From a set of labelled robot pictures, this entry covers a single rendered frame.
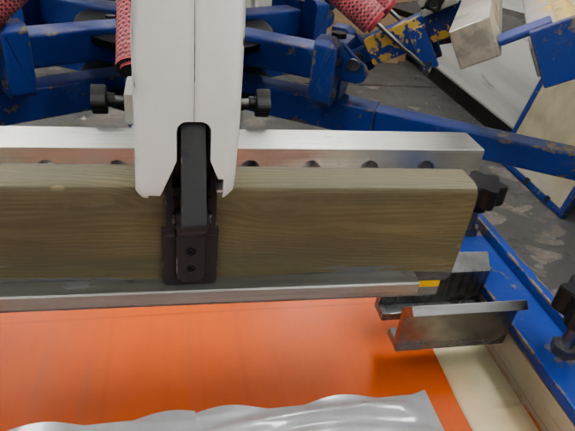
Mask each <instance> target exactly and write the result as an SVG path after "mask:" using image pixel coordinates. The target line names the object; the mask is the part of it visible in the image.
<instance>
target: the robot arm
mask: <svg viewBox="0 0 575 431"><path fill-rule="evenodd" d="M245 25H246V0H131V67H132V89H133V130H134V156H135V190H136V191H137V193H138V194H139V195H140V196H141V197H143V198H148V196H160V195H161V194H162V192H163V189H164V192H165V215H166V226H162V255H163V283H165V284H166V285H186V284H209V283H213V282H215V281H216V274H217V254H218V235H219V228H218V225H217V224H216V205H217V193H218V192H220V194H221V197H222V198H223V197H225V196H226V195H228V194H229V193H230V192H231V191H232V190H233V187H234V177H235V169H236V160H237V150H238V140H239V130H240V106H241V93H242V77H243V61H244V45H245ZM172 171H173V175H180V176H181V178H180V179H172ZM207 175H209V176H210V178H209V179H207ZM175 197H181V206H176V208H175Z"/></svg>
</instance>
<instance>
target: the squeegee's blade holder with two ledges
mask: <svg viewBox="0 0 575 431"><path fill-rule="evenodd" d="M419 284H420V281H419V279H418V277H417V276H416V275H415V273H414V271H413V270H408V271H381V272H352V273H325V274H297V275H242V276H217V277H216V281H215V282H213V283H209V284H186V285H166V284H165V283H163V278H159V279H131V280H77V281H49V282H21V283H0V311H3V310H44V309H65V308H85V307H107V306H128V305H148V304H190V303H210V302H231V301H253V300H273V299H294V298H335V297H356V296H377V295H398V294H415V293H417V292H418V287H419Z"/></svg>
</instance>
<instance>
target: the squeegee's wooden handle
mask: <svg viewBox="0 0 575 431"><path fill-rule="evenodd" d="M477 194H478V192H477V185H476V183H475V182H474V181H473V180H472V179H471V177H470V176H469V175H468V174H467V173H466V172H465V171H464V170H463V169H434V168H307V167H244V166H236V169H235V177H234V187H233V190H232V191H231V192H230V193H229V194H228V195H226V196H225V197H223V198H222V197H221V194H220V192H218V193H217V205H216V224H217V225H218V228H219V235H218V254H217V274H216V276H242V275H297V274H325V273H352V272H381V271H408V270H413V271H414V273H415V275H416V276H417V277H418V279H419V280H448V278H449V277H450V275H451V273H452V270H453V266H454V264H455V261H456V258H457V256H458V254H459V249H460V247H461V244H462V241H463V239H464V237H465V232H466V229H467V227H468V225H469V222H470V219H471V215H472V213H473V210H474V208H475V205H476V202H477ZM162 226H166V215H165V192H164V189H163V192H162V194H161V195H160V196H148V198H143V197H141V196H140V195H139V194H138V193H137V191H136V190H135V165H116V164H53V163H0V283H21V282H49V281H77V280H131V279H159V278H163V255H162Z"/></svg>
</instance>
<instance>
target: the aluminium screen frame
mask: <svg viewBox="0 0 575 431"><path fill-rule="evenodd" d="M505 337H506V338H505V339H504V341H503V343H501V344H490V345H484V346H485V348H486V349H487V351H488V352H489V354H490V356H491V357H492V358H493V360H494V361H495V363H496V365H497V366H498V368H499V369H500V371H501V372H502V374H503V375H504V377H505V378H506V380H507V382H508V383H509V385H510V387H511V388H512V389H513V391H514V392H515V394H516V395H517V397H518V399H519V401H520V402H521V404H522V405H523V406H524V408H525V410H526V411H527V413H528V414H529V416H530V417H531V419H532V421H533V422H534V423H535V425H536V427H537V428H538V430H539V431H575V425H574V423H573V422H572V420H571V419H570V417H569V416H568V415H567V414H566V412H565V411H564V410H563V408H562V407H561V405H560V403H559V402H558V401H557V399H556V398H555V396H554V395H553V394H552V393H551V391H550V390H549V389H548V387H547V385H546V384H545V383H544V381H543V380H542V378H541V377H540V375H539V374H538V373H537V372H536V370H535V369H534V367H533V366H532V365H531V363H530V361H529V360H528V359H527V357H526V356H525V354H524V353H523V352H522V351H521V349H520V348H519V346H518V345H517V343H516V342H515V340H514V339H513V337H512V336H511V334H510V333H509V332H507V336H505Z"/></svg>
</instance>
